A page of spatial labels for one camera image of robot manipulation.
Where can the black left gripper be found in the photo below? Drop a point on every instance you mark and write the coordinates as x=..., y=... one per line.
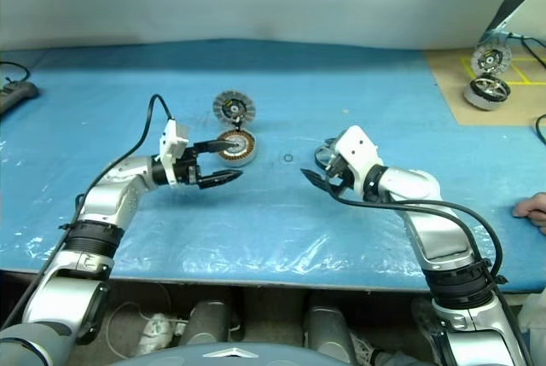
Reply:
x=188, y=172

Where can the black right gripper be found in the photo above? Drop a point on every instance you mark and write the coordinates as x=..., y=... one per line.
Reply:
x=340, y=174

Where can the motor stator with copper windings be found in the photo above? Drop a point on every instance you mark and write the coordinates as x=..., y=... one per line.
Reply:
x=245, y=153

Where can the silver motor with black coils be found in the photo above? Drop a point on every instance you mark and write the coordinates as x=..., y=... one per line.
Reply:
x=321, y=153

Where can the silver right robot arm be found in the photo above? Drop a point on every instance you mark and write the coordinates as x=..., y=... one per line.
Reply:
x=439, y=234

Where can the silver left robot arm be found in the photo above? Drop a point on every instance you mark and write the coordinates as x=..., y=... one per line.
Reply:
x=106, y=199

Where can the finned silver motor end cover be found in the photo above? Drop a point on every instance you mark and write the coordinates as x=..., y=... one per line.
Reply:
x=490, y=59
x=234, y=106

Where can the silver motor rotor shell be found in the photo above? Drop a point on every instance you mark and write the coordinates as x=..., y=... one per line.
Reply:
x=480, y=99

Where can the bare person hand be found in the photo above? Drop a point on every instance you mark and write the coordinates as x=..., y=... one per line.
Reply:
x=535, y=210

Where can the blue plastic table mat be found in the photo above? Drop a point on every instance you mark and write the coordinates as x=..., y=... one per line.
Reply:
x=273, y=221

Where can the dark grey rounded cylinder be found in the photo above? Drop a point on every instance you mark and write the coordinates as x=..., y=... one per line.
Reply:
x=328, y=327
x=209, y=323

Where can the brown cardboard sheet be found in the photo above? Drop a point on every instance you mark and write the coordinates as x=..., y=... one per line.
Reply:
x=452, y=84

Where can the white shoe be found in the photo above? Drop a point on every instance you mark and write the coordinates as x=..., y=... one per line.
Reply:
x=362, y=345

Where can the white crumpled cloth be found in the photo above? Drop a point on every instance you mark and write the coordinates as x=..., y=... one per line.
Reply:
x=158, y=331

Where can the grey blue robot torso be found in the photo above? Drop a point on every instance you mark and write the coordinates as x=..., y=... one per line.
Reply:
x=239, y=355

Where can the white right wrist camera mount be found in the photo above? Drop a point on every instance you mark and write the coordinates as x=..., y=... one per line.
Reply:
x=358, y=148

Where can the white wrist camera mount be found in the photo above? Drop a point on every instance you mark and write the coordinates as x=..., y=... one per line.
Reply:
x=175, y=135
x=358, y=148

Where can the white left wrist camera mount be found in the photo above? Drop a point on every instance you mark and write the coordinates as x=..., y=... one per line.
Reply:
x=175, y=135

